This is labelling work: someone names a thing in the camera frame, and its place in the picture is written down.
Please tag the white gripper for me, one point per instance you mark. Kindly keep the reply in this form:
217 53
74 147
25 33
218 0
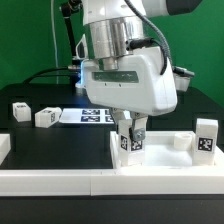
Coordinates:
137 86

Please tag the white square table top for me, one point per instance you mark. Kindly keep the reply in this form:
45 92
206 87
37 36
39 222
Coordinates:
172 149

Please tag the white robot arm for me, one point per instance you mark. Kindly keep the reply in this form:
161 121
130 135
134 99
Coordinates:
116 28

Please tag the white sheet with tag markers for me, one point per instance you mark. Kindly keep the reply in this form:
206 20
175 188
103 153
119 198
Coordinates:
86 116

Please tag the white front fence wall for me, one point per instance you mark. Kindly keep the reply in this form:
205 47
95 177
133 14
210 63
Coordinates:
110 182

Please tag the white fence wall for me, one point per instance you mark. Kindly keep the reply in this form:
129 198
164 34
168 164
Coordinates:
110 182
5 146

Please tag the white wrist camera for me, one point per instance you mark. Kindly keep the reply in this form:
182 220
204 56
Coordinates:
182 78

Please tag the white left fence wall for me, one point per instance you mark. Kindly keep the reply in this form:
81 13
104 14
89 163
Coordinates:
5 146

